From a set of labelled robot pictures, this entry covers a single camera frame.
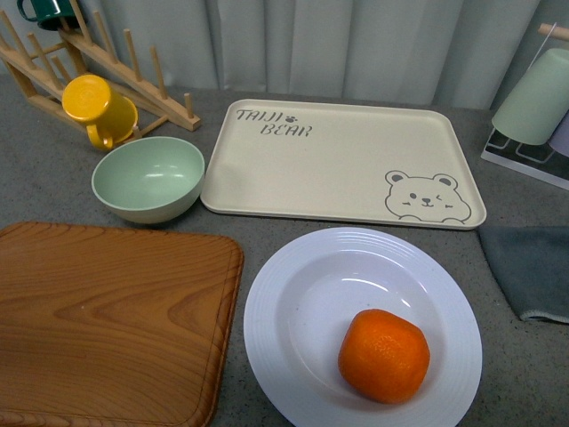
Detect white ridged plate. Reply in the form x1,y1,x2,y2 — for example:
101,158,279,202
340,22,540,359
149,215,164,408
244,227,483,426

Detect orange mandarin fruit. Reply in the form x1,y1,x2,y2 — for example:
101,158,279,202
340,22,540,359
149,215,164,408
337,309,430,404

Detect cream bear serving tray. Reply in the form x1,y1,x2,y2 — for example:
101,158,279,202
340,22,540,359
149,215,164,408
201,99,486,230

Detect light green bowl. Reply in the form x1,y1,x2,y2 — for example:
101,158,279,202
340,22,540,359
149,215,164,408
92,136,205,224

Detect yellow mug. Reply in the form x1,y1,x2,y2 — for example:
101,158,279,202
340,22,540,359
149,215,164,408
61,74,139,150

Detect wooden cutting board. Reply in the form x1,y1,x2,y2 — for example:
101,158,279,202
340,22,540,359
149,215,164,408
1,222,244,426

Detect grey curtain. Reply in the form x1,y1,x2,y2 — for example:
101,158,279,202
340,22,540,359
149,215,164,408
82,1,568,109

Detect dark grey folded cloth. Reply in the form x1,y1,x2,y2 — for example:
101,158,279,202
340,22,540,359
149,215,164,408
478,226,568,325

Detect wooden peg dish rack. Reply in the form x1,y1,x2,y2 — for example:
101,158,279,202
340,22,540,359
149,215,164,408
1,1,202,140

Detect green plastic cup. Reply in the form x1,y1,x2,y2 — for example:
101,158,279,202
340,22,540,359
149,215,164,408
492,48,568,146

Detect purple plastic cup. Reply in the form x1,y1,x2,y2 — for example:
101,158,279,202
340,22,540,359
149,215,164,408
548,113,569,157

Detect dark green mug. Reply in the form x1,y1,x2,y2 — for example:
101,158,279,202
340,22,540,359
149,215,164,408
16,0,79,31

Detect white wire cup rack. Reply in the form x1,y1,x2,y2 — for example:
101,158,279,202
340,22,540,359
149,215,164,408
481,24,568,189

